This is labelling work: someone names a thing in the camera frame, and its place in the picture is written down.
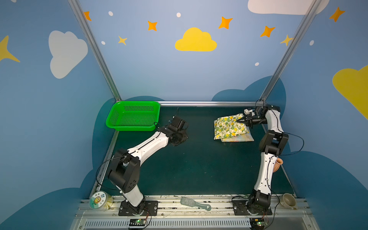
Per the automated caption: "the pastel floral skirt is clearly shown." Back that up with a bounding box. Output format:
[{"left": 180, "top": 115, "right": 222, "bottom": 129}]
[{"left": 220, "top": 131, "right": 254, "bottom": 142}]

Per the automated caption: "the green lemon print skirt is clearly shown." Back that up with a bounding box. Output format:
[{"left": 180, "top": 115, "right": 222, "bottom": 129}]
[{"left": 213, "top": 113, "right": 250, "bottom": 140}]

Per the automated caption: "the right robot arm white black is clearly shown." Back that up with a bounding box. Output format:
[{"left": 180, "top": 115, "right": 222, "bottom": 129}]
[{"left": 237, "top": 105, "right": 290, "bottom": 215}]

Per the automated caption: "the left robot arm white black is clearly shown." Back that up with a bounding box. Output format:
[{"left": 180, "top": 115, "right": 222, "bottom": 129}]
[{"left": 106, "top": 125, "right": 188, "bottom": 209}]

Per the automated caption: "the terracotta ribbed vase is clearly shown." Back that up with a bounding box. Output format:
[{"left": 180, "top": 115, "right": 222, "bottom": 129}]
[{"left": 273, "top": 158, "right": 283, "bottom": 173}]

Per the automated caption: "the green plastic basket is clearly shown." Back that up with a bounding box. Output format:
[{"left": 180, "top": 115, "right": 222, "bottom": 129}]
[{"left": 105, "top": 101, "right": 161, "bottom": 131}]

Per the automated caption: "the green hair brush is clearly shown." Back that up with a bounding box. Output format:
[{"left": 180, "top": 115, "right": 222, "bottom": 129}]
[{"left": 180, "top": 197, "right": 211, "bottom": 211}]

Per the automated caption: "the beige ceramic cup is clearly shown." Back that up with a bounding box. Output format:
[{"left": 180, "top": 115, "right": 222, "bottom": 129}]
[{"left": 280, "top": 193, "right": 298, "bottom": 210}]

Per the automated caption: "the left controller circuit board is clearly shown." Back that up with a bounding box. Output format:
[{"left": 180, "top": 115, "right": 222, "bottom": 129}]
[{"left": 128, "top": 218, "right": 148, "bottom": 230}]

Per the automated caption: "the controller circuit board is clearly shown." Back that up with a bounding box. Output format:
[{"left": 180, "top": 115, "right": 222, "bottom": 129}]
[
  {"left": 128, "top": 218, "right": 148, "bottom": 230},
  {"left": 249, "top": 218, "right": 265, "bottom": 230}
]

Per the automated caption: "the round clear jar green lid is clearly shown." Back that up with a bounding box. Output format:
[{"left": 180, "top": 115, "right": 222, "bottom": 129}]
[{"left": 89, "top": 191, "right": 114, "bottom": 211}]

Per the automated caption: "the right controller circuit board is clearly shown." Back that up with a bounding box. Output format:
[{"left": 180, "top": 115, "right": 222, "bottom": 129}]
[{"left": 249, "top": 218, "right": 265, "bottom": 230}]

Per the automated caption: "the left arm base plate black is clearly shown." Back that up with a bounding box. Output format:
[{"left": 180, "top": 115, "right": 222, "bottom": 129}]
[{"left": 118, "top": 200, "right": 158, "bottom": 216}]

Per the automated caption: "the aluminium rail base frame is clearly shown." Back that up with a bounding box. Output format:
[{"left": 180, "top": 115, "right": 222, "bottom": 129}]
[{"left": 70, "top": 195, "right": 319, "bottom": 230}]

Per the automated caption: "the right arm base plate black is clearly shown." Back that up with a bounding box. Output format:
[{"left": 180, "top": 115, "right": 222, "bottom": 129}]
[{"left": 231, "top": 199, "right": 273, "bottom": 216}]

